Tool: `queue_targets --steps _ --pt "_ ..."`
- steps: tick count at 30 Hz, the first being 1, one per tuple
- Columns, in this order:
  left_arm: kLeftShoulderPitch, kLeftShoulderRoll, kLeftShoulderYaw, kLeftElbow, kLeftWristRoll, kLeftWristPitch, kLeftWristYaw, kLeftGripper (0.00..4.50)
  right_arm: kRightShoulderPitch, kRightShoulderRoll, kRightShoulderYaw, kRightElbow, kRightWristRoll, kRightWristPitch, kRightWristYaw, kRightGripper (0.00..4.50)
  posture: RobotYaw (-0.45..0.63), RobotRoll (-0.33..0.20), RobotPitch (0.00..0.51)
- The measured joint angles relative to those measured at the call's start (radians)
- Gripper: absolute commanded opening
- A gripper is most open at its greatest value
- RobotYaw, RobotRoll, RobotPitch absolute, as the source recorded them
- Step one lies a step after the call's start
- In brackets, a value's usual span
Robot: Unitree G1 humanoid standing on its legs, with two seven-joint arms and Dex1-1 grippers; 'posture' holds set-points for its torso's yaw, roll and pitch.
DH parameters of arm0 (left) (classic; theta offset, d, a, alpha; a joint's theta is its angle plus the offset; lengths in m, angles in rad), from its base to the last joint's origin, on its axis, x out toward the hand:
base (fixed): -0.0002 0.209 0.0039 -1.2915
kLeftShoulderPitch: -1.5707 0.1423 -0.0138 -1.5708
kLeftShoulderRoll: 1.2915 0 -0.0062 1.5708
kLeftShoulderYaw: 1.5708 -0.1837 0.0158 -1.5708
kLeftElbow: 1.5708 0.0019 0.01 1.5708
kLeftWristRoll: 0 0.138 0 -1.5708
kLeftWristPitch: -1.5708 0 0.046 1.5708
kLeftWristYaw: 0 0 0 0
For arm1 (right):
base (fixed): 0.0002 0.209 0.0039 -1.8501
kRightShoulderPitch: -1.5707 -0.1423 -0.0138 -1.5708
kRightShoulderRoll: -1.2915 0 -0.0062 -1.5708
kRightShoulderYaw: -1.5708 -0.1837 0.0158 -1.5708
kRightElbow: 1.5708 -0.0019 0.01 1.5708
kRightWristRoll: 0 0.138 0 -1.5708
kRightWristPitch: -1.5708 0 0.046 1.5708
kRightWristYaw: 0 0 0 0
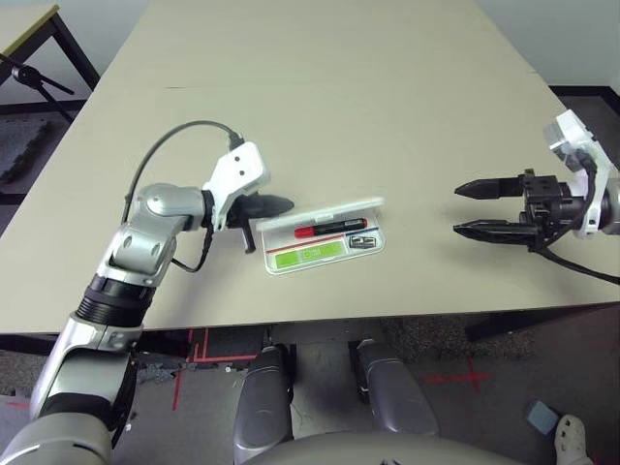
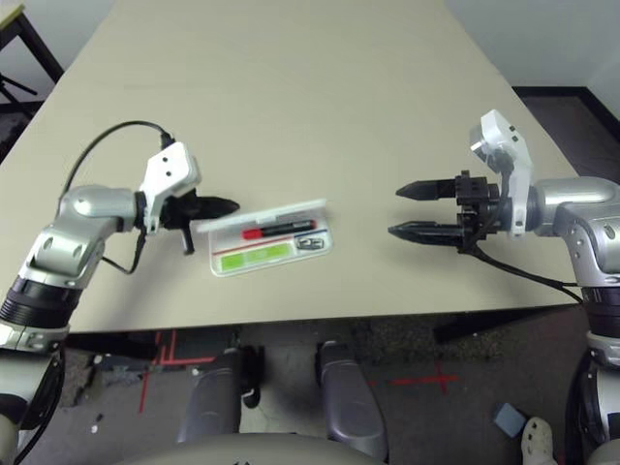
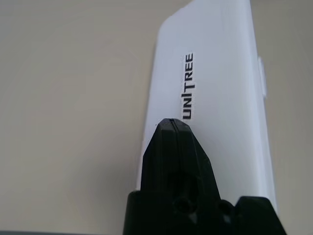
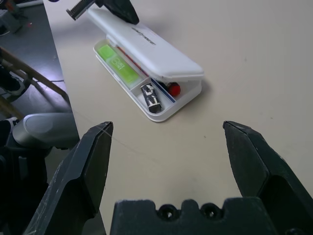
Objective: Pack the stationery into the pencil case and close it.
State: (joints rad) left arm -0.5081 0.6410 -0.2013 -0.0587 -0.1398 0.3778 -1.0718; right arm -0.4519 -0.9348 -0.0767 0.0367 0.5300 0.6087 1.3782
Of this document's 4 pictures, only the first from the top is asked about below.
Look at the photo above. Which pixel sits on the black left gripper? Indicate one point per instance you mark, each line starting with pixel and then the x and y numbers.
pixel 238 213

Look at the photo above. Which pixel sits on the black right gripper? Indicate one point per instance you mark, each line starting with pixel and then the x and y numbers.
pixel 547 198

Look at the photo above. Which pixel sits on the white plastic pencil case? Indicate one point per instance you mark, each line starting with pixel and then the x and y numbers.
pixel 310 215

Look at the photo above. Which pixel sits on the green highlighter pen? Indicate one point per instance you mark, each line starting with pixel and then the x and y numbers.
pixel 300 257

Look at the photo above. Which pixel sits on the red black marker pen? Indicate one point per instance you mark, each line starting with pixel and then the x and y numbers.
pixel 334 226

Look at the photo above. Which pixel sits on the small silver black clip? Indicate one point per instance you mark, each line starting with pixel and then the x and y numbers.
pixel 362 241

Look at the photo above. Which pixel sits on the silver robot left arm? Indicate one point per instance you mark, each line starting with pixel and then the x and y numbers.
pixel 164 203

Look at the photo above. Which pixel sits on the grey robot left leg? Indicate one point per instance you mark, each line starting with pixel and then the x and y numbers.
pixel 264 402

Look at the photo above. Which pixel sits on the grey robot leg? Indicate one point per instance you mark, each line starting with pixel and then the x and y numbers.
pixel 264 402
pixel 394 387

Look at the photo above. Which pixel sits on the grey robot right leg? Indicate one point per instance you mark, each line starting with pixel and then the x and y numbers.
pixel 394 387

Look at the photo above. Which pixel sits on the blue-grey square pad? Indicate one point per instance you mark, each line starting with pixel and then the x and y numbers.
pixel 542 416

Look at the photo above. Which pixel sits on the white perforated shoe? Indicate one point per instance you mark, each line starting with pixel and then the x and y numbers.
pixel 571 438

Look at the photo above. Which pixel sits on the black foam floor mat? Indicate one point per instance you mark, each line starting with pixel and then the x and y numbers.
pixel 19 145

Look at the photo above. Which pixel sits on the grey robot torso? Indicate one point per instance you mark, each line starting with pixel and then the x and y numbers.
pixel 387 450

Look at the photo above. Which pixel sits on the black tripod stand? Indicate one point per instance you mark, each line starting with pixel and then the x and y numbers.
pixel 24 75

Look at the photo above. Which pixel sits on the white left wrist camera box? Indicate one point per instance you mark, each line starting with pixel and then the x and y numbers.
pixel 239 162

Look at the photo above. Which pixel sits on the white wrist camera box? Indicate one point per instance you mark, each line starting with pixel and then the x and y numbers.
pixel 239 162
pixel 569 131

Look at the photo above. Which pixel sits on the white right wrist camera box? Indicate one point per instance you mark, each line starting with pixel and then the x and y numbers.
pixel 569 131

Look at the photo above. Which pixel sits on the side table with black frame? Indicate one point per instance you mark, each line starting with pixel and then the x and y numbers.
pixel 29 29

